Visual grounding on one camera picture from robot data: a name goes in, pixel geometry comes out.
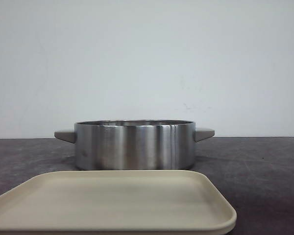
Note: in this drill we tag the beige plastic tray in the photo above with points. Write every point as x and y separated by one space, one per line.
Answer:
117 202

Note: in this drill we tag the stainless steel steamer pot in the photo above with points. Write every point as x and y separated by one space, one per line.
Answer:
146 144

